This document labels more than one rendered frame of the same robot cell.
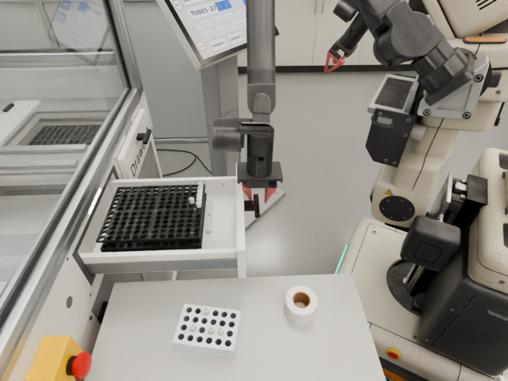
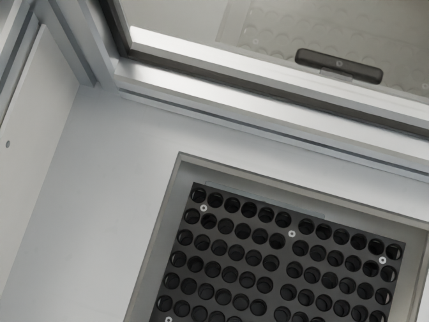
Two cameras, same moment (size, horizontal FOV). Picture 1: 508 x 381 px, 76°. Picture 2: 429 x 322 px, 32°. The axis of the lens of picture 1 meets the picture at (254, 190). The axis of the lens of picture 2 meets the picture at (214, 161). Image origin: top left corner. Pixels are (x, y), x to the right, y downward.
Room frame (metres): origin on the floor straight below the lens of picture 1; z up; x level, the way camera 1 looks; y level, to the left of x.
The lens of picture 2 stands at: (0.85, 0.58, 1.48)
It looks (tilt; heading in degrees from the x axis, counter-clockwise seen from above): 75 degrees down; 296
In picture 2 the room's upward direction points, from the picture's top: 7 degrees counter-clockwise
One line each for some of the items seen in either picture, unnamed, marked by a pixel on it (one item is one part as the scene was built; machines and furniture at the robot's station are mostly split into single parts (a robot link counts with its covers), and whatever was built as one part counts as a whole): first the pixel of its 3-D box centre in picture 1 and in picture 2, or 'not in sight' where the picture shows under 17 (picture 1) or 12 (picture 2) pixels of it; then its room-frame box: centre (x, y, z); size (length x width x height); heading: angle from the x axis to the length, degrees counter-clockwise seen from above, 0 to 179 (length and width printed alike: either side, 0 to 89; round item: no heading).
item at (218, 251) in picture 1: (154, 221); not in sight; (0.54, 0.24, 0.86); 0.40 x 0.26 x 0.06; 93
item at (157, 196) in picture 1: (158, 219); not in sight; (0.54, 0.23, 0.87); 0.22 x 0.18 x 0.06; 93
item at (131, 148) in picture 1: (137, 145); not in sight; (0.85, 0.37, 0.87); 0.29 x 0.02 x 0.11; 3
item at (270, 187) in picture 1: (260, 187); not in sight; (0.58, -0.02, 0.93); 0.07 x 0.07 x 0.09; 3
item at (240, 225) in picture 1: (240, 215); not in sight; (0.54, 0.03, 0.87); 0.29 x 0.02 x 0.11; 3
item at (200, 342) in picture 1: (208, 329); not in sight; (0.31, 0.09, 0.78); 0.12 x 0.08 x 0.04; 82
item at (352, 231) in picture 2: not in sight; (294, 223); (0.84, 0.46, 0.90); 0.18 x 0.02 x 0.01; 3
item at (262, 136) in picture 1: (257, 140); not in sight; (0.58, -0.01, 1.07); 0.07 x 0.06 x 0.07; 87
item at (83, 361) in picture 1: (78, 365); not in sight; (0.20, 0.29, 0.88); 0.04 x 0.03 x 0.04; 3
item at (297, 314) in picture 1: (300, 304); not in sight; (0.36, -0.10, 0.78); 0.07 x 0.07 x 0.04
